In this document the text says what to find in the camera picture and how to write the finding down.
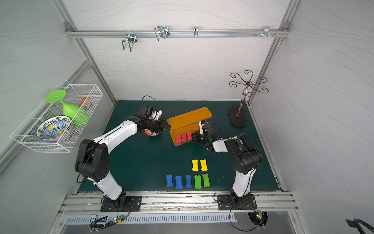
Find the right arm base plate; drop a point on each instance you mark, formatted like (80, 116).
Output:
(232, 202)

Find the double metal hook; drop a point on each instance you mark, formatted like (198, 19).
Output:
(129, 41)
(161, 32)

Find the blue yellow patterned bowl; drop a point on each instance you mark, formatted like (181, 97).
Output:
(53, 128)

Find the double metal hook left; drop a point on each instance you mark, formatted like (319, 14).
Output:
(129, 41)

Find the orange patterned bowl front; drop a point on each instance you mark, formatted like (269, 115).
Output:
(151, 133)

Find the metal hook right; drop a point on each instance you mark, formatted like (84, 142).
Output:
(266, 33)

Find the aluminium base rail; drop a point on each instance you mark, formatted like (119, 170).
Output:
(184, 202)

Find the red eraser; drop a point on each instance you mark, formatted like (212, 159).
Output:
(178, 139)
(184, 137)
(189, 135)

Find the blue eraser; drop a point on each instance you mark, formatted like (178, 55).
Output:
(179, 183)
(188, 179)
(169, 180)

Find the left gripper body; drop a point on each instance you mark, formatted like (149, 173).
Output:
(159, 126)

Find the green eraser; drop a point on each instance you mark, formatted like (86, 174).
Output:
(197, 182)
(206, 180)

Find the green plastic goblet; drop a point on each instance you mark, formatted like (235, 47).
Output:
(77, 115)

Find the yellow eraser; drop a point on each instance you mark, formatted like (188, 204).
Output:
(203, 165)
(195, 167)

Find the metal jewelry stand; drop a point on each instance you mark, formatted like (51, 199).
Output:
(236, 112)

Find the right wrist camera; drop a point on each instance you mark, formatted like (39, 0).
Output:
(206, 128)

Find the aluminium crossbar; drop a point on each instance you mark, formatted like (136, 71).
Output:
(187, 33)

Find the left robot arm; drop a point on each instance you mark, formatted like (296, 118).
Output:
(93, 159)

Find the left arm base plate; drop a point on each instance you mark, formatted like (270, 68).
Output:
(123, 203)

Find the orange two-tier shelf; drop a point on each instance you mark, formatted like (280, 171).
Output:
(187, 122)

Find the single metal hook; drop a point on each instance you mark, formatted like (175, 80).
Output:
(195, 32)

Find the orange item in basket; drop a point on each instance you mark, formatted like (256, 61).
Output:
(85, 102)

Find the white wire basket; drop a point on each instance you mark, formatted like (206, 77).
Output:
(25, 134)

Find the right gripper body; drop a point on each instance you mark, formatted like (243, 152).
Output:
(199, 137)

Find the double metal hook middle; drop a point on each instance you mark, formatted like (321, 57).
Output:
(161, 32)

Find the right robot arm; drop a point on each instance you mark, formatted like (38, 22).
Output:
(244, 156)

